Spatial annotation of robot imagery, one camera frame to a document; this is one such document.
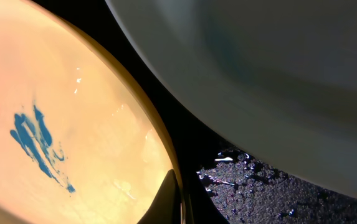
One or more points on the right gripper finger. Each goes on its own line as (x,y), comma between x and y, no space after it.
(169,204)

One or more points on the yellow plate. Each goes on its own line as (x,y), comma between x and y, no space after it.
(79,140)

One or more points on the pale green plate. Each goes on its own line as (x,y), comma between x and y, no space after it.
(277,79)

